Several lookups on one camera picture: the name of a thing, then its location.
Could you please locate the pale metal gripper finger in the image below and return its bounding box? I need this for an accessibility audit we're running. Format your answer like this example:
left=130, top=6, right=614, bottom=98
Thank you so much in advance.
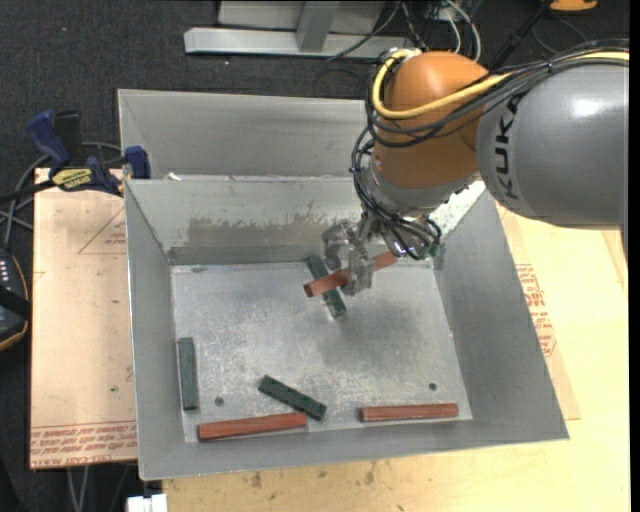
left=322, top=221, right=352, bottom=271
left=343, top=253, right=376, bottom=298

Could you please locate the red-brown block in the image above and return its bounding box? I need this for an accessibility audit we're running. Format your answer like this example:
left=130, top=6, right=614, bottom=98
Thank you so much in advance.
left=302, top=251, right=400, bottom=300
left=196, top=411, right=309, bottom=443
left=357, top=402, right=460, bottom=424

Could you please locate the dark green flat block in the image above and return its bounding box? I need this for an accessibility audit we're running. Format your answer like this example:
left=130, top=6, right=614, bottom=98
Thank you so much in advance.
left=305, top=255, right=348, bottom=320
left=257, top=374, right=329, bottom=422
left=175, top=336, right=201, bottom=412

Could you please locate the grey metal bin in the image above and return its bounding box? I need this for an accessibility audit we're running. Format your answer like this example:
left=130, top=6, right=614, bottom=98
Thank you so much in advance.
left=116, top=88, right=571, bottom=483

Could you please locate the brown cardboard board, red print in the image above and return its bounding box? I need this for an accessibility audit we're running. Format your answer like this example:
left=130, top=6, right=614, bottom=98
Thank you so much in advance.
left=28, top=166, right=584, bottom=472

